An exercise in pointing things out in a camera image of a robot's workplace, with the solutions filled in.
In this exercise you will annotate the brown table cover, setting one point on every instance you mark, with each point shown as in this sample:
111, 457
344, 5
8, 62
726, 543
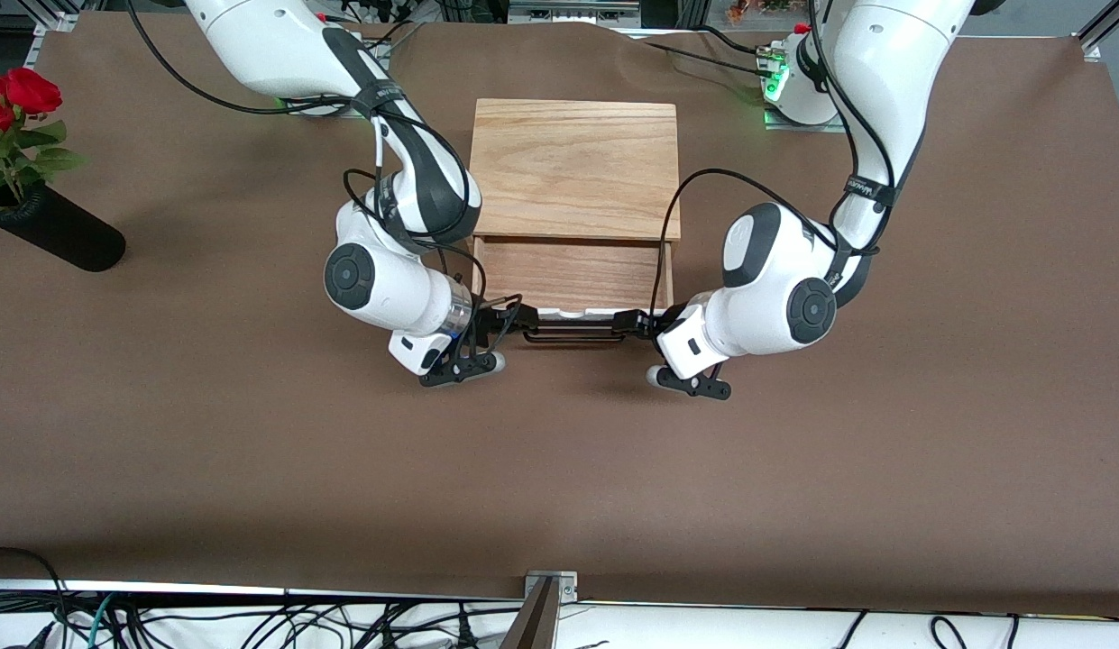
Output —
559, 451

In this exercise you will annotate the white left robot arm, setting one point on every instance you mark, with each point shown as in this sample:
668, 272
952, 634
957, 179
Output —
775, 297

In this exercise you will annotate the orange background objects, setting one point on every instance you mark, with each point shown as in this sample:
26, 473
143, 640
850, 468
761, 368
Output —
739, 11

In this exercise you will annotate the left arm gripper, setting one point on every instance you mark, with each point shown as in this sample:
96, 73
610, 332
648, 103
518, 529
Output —
660, 321

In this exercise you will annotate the aluminium frame profile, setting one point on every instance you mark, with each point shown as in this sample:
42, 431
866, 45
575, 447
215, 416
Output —
573, 13

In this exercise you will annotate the dark camera mount beam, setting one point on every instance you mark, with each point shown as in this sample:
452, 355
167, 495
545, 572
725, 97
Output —
534, 626

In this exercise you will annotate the white-fronted wooden drawer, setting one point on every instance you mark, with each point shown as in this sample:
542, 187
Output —
568, 275

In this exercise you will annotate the silver table edge rail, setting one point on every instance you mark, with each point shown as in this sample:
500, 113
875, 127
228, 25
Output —
252, 590

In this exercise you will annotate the silver metal bracket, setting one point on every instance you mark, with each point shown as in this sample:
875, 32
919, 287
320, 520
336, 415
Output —
566, 590

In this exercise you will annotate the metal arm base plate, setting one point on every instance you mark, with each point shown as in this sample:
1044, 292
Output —
780, 122

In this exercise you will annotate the wooden drawer cabinet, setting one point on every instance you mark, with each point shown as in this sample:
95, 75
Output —
573, 167

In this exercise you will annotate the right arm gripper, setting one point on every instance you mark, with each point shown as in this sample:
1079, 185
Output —
496, 319

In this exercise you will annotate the red roses with leaves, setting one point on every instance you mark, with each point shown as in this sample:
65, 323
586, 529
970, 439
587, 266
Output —
27, 90

